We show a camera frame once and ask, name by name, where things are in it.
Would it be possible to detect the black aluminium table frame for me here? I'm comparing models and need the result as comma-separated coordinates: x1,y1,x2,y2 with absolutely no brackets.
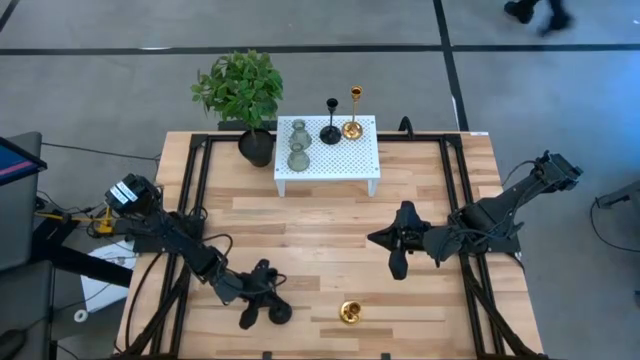
114,130,551,360

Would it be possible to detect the yellow cable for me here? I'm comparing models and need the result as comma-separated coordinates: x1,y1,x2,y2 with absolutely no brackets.
34,205,117,236

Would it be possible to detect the grey stand foot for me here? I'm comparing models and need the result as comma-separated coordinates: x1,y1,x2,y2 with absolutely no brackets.
594,179,640,209

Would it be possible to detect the green artificial plant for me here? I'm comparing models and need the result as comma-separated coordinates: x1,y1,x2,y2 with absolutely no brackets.
190,48,285,132

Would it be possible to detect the white perforated metal shelf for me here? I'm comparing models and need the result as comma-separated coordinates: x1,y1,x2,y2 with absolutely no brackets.
273,115,382,198

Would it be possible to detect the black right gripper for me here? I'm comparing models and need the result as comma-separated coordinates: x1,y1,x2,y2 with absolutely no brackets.
367,200,431,281

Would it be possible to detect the black candlestick holder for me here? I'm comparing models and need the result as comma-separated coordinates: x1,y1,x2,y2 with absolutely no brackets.
267,299,294,326
319,97,343,146

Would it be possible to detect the person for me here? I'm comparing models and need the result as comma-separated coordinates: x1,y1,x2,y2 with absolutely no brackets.
503,0,574,37

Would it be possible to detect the thin black floor cable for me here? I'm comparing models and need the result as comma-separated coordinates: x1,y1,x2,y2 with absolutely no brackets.
42,142,161,162

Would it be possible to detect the black plant pot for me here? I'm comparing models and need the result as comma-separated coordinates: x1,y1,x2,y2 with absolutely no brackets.
237,128,276,168

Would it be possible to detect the blue screen monitor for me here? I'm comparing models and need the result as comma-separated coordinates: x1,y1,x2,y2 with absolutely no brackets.
0,135,49,187

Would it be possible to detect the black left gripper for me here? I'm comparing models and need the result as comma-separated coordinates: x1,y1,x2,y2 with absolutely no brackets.
239,258,285,331

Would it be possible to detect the black stand beam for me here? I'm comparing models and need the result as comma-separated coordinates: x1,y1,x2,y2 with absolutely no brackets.
32,219,134,289

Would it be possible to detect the black cable bundle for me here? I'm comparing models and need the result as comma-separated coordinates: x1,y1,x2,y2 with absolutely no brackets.
462,259,544,360
123,252,194,360

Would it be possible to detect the grey equipment cart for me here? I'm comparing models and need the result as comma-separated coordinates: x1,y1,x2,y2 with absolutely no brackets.
0,131,54,360

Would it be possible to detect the ribbed glass candle holder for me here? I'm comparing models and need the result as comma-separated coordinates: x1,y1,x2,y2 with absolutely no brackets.
286,142,311,173
289,118,313,151

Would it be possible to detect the gold candlestick holder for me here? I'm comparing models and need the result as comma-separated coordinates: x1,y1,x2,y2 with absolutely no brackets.
339,299,363,325
341,85,365,141

